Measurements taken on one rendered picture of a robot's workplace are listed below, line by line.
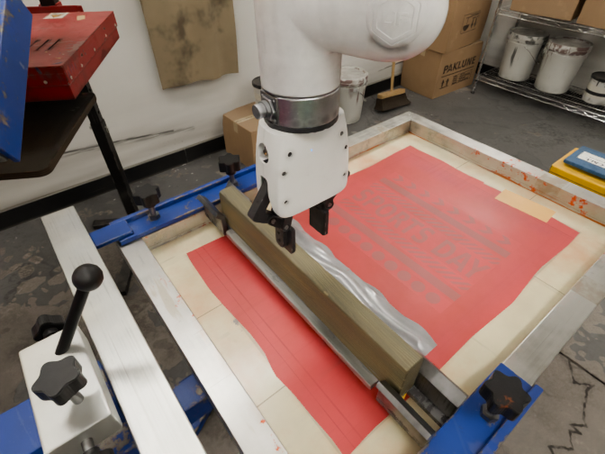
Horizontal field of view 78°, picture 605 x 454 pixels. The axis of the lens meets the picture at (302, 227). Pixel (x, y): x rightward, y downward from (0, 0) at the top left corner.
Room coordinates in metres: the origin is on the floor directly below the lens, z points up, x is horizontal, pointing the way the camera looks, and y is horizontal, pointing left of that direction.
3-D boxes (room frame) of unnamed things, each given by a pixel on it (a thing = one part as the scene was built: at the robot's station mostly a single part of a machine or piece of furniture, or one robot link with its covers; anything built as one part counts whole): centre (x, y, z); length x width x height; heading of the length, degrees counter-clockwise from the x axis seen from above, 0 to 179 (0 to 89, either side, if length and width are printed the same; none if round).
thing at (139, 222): (0.56, 0.20, 0.98); 0.30 x 0.05 x 0.07; 128
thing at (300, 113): (0.35, 0.01, 1.29); 0.09 x 0.07 x 0.03; 128
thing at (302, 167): (0.35, 0.00, 1.22); 0.10 x 0.07 x 0.11; 128
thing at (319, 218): (0.38, -0.03, 1.13); 0.03 x 0.03 x 0.07; 38
